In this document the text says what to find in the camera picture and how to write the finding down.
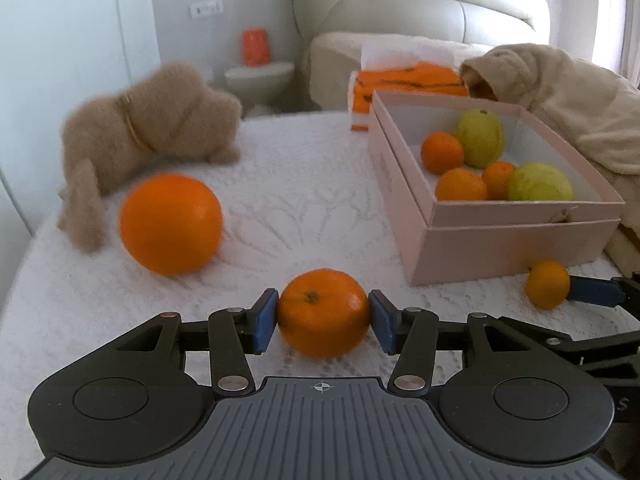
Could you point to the mandarin with green stem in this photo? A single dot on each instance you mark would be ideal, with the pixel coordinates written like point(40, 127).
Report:
point(323, 314)

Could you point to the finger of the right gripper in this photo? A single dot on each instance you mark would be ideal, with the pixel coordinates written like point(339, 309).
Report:
point(615, 292)

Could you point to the small round kumquat orange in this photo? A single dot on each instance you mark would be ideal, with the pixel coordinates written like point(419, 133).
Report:
point(547, 284)

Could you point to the brown plush dog toy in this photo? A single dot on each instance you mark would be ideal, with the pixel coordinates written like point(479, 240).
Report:
point(171, 114)

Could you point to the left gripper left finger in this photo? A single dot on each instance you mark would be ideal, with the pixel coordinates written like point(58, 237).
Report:
point(229, 335)

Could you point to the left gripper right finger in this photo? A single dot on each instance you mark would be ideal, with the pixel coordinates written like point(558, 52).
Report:
point(415, 335)

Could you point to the orange tissue box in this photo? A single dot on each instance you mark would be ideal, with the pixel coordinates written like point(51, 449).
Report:
point(418, 69)

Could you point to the large orange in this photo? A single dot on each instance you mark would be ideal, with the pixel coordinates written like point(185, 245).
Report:
point(171, 224)

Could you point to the beige upholstered bed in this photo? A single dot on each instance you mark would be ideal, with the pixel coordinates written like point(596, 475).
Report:
point(333, 32)

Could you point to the white round side table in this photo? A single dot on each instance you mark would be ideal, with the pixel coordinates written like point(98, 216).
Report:
point(259, 86)

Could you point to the mandarin with long stem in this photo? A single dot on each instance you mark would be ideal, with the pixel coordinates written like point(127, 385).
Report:
point(496, 178)

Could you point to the green pear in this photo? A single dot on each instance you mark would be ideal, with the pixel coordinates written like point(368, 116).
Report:
point(539, 182)
point(481, 134)

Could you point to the beige fleece blanket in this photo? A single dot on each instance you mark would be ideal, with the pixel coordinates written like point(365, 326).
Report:
point(594, 109)

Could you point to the white wall socket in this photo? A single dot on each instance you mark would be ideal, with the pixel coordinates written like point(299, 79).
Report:
point(206, 9)

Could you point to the white lace tablecloth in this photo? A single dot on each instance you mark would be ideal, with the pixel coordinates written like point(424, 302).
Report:
point(303, 196)

